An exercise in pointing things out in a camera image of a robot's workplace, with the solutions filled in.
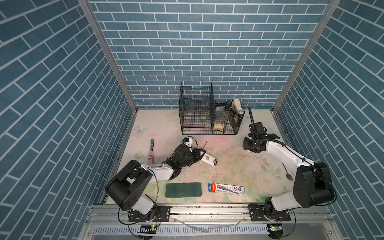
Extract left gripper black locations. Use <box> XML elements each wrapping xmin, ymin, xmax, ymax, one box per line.
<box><xmin>179</xmin><ymin>148</ymin><xmax>207</xmax><ymax>169</ymax></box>

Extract white remote control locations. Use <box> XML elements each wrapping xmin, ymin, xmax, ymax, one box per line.
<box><xmin>201</xmin><ymin>153</ymin><xmax>217</xmax><ymax>167</ymax></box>

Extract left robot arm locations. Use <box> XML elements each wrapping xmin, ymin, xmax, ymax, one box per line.
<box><xmin>105</xmin><ymin>144</ymin><xmax>206</xmax><ymax>215</ymax></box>

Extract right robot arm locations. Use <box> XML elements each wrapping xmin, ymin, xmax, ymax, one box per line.
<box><xmin>243</xmin><ymin>122</ymin><xmax>337</xmax><ymax>212</ymax></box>

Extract dark green rectangular case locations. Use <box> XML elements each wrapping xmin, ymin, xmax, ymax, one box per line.
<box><xmin>165</xmin><ymin>183</ymin><xmax>202</xmax><ymax>199</ymax></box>

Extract yellow item in basket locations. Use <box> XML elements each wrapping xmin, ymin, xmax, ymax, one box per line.
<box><xmin>213</xmin><ymin>122</ymin><xmax>224</xmax><ymax>133</ymax></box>

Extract white block in basket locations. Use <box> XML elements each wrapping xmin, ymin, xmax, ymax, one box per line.
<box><xmin>233</xmin><ymin>99</ymin><xmax>244</xmax><ymax>115</ymax></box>

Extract metal spoon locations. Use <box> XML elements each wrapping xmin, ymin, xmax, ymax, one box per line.
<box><xmin>283</xmin><ymin>164</ymin><xmax>294</xmax><ymax>181</ymax></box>

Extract toothpaste box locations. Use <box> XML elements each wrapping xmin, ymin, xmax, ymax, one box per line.
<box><xmin>208</xmin><ymin>183</ymin><xmax>245</xmax><ymax>197</ymax></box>

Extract pink handled scraper tool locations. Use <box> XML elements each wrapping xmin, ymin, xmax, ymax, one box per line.
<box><xmin>148</xmin><ymin>139</ymin><xmax>155</xmax><ymax>165</ymax></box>

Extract black wire mesh basket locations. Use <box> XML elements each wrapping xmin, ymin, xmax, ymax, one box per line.
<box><xmin>179</xmin><ymin>85</ymin><xmax>245</xmax><ymax>135</ymax></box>

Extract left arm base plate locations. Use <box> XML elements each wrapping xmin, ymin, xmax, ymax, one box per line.
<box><xmin>129</xmin><ymin>205</ymin><xmax>171</xmax><ymax>223</ymax></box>

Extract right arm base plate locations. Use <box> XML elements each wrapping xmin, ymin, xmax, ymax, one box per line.
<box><xmin>247</xmin><ymin>203</ymin><xmax>291</xmax><ymax>222</ymax></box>

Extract aluminium front rail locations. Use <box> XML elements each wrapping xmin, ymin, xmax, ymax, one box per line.
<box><xmin>86</xmin><ymin>203</ymin><xmax>334</xmax><ymax>226</ymax></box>

